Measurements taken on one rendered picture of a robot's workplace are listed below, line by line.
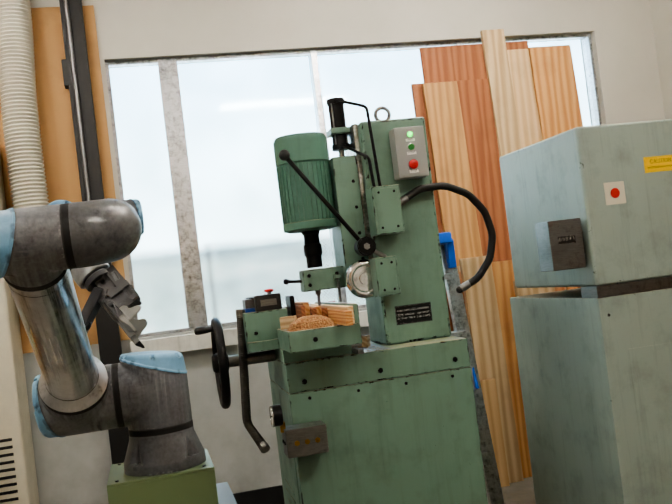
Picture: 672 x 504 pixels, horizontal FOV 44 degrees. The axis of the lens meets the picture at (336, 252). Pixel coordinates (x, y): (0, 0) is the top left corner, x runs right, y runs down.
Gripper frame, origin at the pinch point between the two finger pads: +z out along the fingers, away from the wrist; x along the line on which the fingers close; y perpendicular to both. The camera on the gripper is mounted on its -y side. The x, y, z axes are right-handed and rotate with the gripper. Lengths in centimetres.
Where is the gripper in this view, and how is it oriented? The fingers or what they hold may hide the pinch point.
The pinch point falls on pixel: (138, 342)
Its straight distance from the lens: 212.2
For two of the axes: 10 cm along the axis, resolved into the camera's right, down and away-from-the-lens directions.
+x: -0.9, 3.7, 9.3
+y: 7.4, -5.9, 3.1
